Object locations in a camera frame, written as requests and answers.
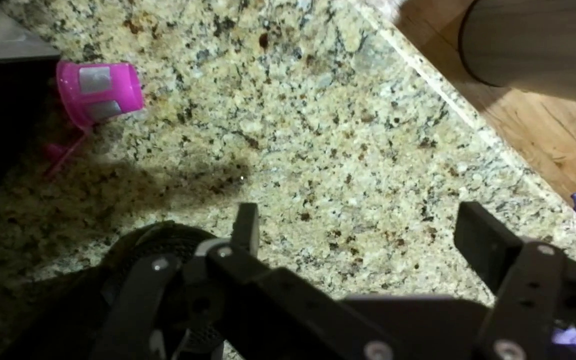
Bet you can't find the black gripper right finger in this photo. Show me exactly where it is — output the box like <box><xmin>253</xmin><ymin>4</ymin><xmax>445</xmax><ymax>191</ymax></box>
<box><xmin>454</xmin><ymin>201</ymin><xmax>576</xmax><ymax>360</ymax></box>

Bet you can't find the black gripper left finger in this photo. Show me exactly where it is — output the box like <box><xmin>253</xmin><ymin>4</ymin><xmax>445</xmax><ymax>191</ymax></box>
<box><xmin>90</xmin><ymin>204</ymin><xmax>395</xmax><ymax>360</ymax></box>

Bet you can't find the pink plastic cup object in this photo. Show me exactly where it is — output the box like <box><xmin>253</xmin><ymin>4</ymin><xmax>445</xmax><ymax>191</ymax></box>
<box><xmin>41</xmin><ymin>58</ymin><xmax>148</xmax><ymax>180</ymax></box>

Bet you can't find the steel trash can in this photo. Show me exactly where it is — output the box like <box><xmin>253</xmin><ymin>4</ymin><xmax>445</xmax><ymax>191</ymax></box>
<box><xmin>458</xmin><ymin>0</ymin><xmax>576</xmax><ymax>100</ymax></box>

